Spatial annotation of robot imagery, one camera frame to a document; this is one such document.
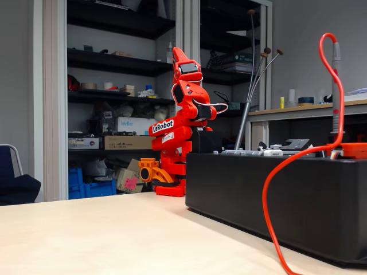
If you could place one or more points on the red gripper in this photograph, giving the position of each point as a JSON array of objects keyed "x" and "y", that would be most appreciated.
[{"x": 187, "y": 68}]

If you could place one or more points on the grey metal lid panel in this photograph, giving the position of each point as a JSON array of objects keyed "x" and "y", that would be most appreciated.
[{"x": 243, "y": 152}]

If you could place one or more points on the grey test probe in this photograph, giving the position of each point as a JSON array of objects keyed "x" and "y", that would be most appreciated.
[{"x": 336, "y": 86}]

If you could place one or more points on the red robot arm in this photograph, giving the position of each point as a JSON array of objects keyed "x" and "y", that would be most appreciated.
[{"x": 172, "y": 137}]

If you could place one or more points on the open storage cabinet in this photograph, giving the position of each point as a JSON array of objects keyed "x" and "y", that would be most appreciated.
[{"x": 114, "y": 61}]

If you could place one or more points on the white plastic bottle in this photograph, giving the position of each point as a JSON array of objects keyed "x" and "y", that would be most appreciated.
[{"x": 169, "y": 55}]

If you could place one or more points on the small black tripod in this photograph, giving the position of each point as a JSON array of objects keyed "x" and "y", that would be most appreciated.
[{"x": 215, "y": 61}]

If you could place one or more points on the white rag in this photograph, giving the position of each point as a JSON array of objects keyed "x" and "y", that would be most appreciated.
[{"x": 146, "y": 93}]

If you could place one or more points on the stack of books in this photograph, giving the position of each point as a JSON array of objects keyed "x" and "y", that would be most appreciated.
[{"x": 238, "y": 63}]

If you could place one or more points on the small cardboard boxes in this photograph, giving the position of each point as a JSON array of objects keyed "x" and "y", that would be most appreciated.
[{"x": 128, "y": 90}]

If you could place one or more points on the green electronic device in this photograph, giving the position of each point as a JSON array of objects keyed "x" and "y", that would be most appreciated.
[{"x": 233, "y": 106}]

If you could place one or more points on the white tape roll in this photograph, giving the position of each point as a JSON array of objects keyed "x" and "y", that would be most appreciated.
[{"x": 108, "y": 85}]

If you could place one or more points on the white Weller box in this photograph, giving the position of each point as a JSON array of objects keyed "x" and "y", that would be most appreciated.
[{"x": 129, "y": 127}]

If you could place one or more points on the black block on box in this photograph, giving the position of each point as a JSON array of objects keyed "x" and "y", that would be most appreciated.
[{"x": 206, "y": 141}]

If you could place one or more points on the grey metal stem ornament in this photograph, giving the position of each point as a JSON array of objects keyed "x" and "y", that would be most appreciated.
[{"x": 242, "y": 126}]

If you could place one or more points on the beige tape roll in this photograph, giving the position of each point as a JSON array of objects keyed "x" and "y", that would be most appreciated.
[{"x": 89, "y": 86}]

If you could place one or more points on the long brown carton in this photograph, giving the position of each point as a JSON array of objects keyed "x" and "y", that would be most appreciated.
[{"x": 129, "y": 142}]

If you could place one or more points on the wooden side counter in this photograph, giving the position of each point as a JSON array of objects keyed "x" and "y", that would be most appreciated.
[{"x": 272, "y": 112}]

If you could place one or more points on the red object on shelf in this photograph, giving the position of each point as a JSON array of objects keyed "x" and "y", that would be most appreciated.
[{"x": 73, "y": 84}]

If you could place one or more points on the yellow glue stick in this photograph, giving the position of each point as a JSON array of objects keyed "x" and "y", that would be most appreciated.
[{"x": 281, "y": 103}]

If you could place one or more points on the orange table clamp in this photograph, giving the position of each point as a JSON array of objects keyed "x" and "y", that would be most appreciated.
[{"x": 155, "y": 172}]

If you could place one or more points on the plain cardboard box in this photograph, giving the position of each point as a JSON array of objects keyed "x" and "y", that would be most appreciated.
[{"x": 134, "y": 165}]

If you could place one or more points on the white printed carton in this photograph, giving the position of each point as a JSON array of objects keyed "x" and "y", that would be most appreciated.
[{"x": 83, "y": 143}]

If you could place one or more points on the blue tape roll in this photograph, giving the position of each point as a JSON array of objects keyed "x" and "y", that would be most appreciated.
[{"x": 306, "y": 101}]

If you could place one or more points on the white angle knob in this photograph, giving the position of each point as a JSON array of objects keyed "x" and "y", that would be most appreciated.
[{"x": 273, "y": 153}]

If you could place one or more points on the cardboard box pink label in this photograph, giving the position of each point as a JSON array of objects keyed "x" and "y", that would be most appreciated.
[{"x": 129, "y": 182}]

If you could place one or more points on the large blue plastic crate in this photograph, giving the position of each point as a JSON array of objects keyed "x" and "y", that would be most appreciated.
[{"x": 97, "y": 190}]

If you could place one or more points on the small blue plastic crate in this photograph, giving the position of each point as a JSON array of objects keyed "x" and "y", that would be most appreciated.
[{"x": 75, "y": 176}]

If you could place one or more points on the black task box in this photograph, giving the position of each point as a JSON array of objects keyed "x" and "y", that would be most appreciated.
[{"x": 286, "y": 200}]

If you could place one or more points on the paper stack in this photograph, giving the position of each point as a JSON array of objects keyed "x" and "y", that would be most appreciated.
[{"x": 358, "y": 94}]

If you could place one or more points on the red display module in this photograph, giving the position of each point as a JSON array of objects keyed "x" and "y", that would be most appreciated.
[{"x": 355, "y": 150}]

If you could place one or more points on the blue chair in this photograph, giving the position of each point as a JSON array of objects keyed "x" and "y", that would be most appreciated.
[{"x": 17, "y": 189}]

